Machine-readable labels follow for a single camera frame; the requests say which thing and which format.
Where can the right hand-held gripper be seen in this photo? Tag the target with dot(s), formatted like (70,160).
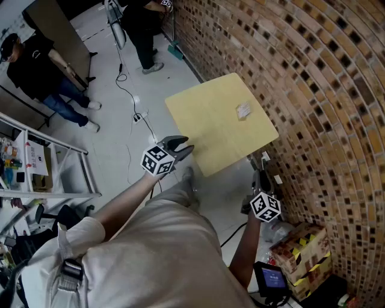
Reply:
(266,207)

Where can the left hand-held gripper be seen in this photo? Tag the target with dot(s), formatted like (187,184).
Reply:
(158,161)

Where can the person's right forearm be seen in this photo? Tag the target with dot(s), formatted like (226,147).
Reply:
(245,255)

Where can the person's left forearm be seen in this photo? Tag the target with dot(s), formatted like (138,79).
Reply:
(126,198)

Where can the small clear plastic packet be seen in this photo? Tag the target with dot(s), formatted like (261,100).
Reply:
(240,118)

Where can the person's grey shoe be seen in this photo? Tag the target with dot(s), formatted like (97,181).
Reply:
(188,176)

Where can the yellow wooden table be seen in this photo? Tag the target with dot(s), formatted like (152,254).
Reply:
(216,120)

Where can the white power strip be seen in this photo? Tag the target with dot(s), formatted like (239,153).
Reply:
(140,116)

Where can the clear plastic bag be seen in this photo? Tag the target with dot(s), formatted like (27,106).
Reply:
(275,231)

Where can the green broom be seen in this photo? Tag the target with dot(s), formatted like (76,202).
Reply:
(175,49)

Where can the taped cardboard box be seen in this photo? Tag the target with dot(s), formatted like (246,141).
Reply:
(303,255)

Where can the white metal shelf rack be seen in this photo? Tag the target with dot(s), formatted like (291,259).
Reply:
(69,147)

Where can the person's beige clothing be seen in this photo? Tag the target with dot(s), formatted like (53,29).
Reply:
(150,255)

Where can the black screen device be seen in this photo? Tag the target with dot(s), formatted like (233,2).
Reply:
(270,278)

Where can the black office chair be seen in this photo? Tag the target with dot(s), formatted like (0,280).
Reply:
(64,218)

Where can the white sign paper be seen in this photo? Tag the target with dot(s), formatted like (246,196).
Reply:
(36,159)

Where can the brown partition board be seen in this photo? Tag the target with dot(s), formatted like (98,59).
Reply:
(60,33)

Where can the black flexible device mount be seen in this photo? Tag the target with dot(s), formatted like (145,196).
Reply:
(272,300)

